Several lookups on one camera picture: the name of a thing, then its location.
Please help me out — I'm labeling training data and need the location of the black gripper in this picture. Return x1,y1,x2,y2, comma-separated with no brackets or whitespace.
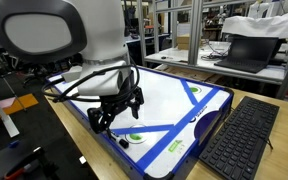
87,85,145,135

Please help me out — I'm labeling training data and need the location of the white marker with black cap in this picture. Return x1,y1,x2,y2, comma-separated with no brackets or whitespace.
108,131,130,150

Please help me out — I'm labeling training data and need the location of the medium blue tape strip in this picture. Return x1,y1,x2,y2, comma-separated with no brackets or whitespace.
110,123,175,136

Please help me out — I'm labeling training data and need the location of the white air hockey table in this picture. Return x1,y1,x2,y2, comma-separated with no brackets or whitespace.
45,64,235,180

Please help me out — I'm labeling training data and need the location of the long blue tape strip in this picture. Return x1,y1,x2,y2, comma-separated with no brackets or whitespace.
135,86,220,173

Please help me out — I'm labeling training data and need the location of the green label sticker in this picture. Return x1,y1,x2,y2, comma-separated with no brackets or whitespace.
167,139,184,154

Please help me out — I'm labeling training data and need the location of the short blue tape strip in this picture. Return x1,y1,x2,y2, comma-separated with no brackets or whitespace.
179,78,199,106

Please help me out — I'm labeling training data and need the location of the white workbench top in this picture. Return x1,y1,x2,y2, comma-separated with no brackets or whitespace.
143,41,287,86

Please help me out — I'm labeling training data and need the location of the black office chair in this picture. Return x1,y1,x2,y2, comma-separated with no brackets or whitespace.
19,63,52,88

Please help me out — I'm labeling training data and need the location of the cardboard box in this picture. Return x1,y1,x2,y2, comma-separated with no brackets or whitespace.
176,33,192,51

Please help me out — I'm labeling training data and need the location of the orange floor mat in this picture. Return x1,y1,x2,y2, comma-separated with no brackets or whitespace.
0,93,40,121

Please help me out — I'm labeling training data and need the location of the small blue floor object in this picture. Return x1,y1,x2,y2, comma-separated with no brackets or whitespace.
8,139,20,149

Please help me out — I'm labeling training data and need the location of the white slanted pole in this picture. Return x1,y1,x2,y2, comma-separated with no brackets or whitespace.
0,84,21,138

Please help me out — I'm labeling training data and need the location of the black keyboard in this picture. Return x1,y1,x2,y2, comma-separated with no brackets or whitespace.
198,95,281,180

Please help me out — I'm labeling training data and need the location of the black laptop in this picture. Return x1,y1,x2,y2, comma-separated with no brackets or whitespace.
213,35,280,74

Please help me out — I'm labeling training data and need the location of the white cloth cover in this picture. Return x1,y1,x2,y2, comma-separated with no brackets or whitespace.
221,4,288,40

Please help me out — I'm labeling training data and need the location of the slim aluminium frame post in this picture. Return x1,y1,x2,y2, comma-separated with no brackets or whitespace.
136,0,148,66

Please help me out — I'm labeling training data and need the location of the black cable bundle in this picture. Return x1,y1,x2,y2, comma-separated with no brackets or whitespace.
200,39,232,62

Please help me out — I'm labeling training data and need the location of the thick aluminium frame post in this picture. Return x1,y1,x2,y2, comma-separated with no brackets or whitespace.
187,0,205,66

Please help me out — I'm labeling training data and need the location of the orange handled tool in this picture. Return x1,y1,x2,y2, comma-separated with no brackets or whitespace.
3,162,33,180

